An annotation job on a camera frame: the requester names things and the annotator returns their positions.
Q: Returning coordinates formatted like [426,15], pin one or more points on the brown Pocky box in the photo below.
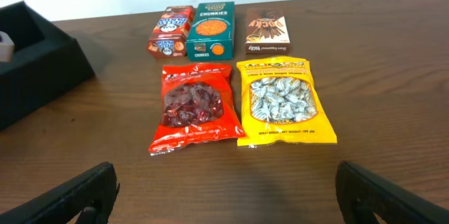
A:
[266,32]

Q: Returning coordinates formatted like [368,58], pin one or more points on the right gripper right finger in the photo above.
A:
[364,196]

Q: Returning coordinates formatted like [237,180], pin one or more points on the red Hello Panda box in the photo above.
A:
[171,31]

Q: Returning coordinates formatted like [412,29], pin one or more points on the yellow Hacks candy bag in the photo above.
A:
[280,104]

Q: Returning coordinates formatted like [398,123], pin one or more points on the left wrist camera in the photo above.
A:
[6,47]

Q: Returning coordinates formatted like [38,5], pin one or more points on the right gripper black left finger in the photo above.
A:
[90,197]

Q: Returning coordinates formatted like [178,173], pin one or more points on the black gift box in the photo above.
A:
[46,63]

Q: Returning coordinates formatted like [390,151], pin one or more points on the red Hacks candy bag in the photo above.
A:
[197,107]

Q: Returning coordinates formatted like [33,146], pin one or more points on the teal Good Day Chunkies box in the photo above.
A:
[212,33]

